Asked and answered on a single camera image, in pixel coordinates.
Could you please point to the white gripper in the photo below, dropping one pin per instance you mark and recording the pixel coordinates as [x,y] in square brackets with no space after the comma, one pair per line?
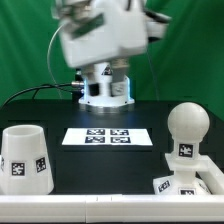
[106,36]

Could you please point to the white lamp bulb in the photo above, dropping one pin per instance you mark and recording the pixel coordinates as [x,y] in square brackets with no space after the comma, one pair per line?
[188,123]

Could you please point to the white conical lamp shade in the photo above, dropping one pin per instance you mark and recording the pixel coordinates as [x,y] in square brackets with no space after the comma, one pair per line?
[24,166]

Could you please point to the white lamp base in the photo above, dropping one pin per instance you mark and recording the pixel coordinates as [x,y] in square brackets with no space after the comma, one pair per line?
[183,181]

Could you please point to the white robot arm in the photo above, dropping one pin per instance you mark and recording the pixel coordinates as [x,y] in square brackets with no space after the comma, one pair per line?
[79,12]

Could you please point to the white marker sheet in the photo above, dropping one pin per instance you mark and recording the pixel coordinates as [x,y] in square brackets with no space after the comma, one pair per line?
[106,136]

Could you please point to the white L-shaped table fence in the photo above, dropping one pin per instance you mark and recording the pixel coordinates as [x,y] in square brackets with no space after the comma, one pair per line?
[118,188]

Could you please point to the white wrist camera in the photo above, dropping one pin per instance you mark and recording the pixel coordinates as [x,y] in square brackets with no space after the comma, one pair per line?
[156,24]

